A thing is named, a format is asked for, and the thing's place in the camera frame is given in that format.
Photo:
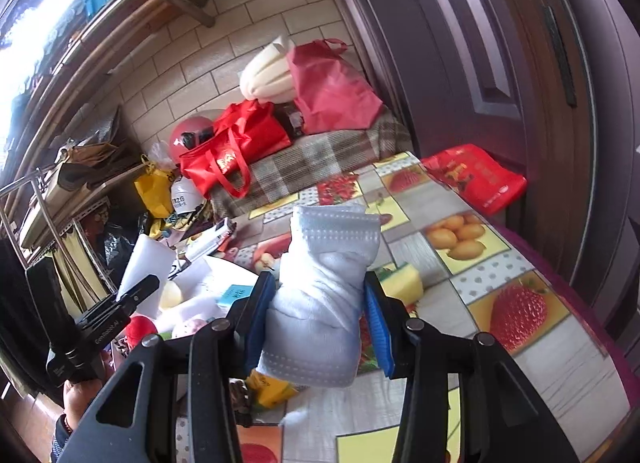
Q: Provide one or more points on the black plastic bag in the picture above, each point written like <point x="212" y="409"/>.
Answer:
<point x="117" y="243"/>

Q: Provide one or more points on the red non-woven bag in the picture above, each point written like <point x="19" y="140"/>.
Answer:
<point x="330" y="88"/>

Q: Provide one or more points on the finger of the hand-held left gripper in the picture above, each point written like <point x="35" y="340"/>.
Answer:
<point x="142" y="288"/>

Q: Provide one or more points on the person's left hand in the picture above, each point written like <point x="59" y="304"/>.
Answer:
<point x="80" y="398"/>

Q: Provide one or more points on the purple wooden door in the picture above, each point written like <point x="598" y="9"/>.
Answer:
<point x="475" y="43"/>

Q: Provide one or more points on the white helmet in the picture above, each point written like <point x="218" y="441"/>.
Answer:
<point x="185" y="198"/>

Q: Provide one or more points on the yellow bag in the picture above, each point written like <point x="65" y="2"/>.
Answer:
<point x="155" y="190"/>

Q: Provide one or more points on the cream round sponge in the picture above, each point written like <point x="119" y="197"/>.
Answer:
<point x="170" y="295"/>

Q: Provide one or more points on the cardboard pile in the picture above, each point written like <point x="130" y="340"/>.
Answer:
<point x="95" y="153"/>

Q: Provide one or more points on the red plastic bag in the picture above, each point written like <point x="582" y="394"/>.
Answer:
<point x="475" y="178"/>

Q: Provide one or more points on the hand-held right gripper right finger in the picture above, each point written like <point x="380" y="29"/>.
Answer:
<point x="380" y="338"/>

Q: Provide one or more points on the red plush toy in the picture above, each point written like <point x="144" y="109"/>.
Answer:
<point x="140" y="330"/>

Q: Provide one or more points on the red tote bag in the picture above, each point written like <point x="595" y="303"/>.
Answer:
<point x="240" y="143"/>

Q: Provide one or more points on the blue tissue packet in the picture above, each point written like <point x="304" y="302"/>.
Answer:
<point x="235" y="295"/>

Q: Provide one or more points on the plaid sofa cover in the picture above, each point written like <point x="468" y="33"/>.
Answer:
<point x="325" y="158"/>

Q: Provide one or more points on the clear plastic bag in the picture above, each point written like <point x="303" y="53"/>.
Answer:
<point x="160" y="150"/>

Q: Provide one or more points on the cream foam roll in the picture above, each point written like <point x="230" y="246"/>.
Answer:
<point x="267" y="75"/>

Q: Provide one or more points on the yellow tissue packet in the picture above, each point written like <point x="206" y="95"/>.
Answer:
<point x="272" y="388"/>

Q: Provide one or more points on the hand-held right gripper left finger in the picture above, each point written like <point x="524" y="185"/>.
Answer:
<point x="255" y="323"/>

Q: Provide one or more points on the angle iron shelf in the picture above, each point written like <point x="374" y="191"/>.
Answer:
<point x="87" y="213"/>

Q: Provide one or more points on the yellow green sponge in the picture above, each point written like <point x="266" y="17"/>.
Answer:
<point x="405" y="283"/>

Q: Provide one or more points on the dark printed bag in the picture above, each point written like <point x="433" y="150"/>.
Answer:
<point x="290" y="120"/>

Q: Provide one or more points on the white tray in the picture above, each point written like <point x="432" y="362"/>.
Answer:
<point x="210" y="273"/>

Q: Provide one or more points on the white power bank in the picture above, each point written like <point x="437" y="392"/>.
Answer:
<point x="210" y="238"/>

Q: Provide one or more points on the white face masks bundle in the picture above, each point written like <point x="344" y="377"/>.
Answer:
<point x="320" y="303"/>

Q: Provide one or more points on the yellow curtain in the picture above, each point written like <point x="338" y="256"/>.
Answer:
<point x="75" y="253"/>

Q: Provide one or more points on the large white foam block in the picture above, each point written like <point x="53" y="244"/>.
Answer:
<point x="145" y="258"/>

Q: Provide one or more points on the black hanging cloth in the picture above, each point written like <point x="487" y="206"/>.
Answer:
<point x="12" y="323"/>

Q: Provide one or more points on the fruit print tablecloth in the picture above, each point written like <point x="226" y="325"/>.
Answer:
<point x="500" y="253"/>

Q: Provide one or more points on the red helmet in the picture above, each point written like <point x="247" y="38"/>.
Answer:
<point x="187" y="135"/>

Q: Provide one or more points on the pink plush toy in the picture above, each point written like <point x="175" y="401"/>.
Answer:
<point x="192" y="328"/>

